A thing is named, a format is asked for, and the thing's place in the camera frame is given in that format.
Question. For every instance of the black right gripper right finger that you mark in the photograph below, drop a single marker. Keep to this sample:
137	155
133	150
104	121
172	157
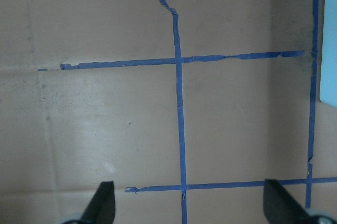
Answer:
280	207

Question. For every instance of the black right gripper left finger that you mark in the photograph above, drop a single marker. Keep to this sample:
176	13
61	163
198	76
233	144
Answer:
101	208

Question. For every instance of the light blue plastic bin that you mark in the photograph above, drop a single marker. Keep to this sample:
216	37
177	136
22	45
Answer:
328	64

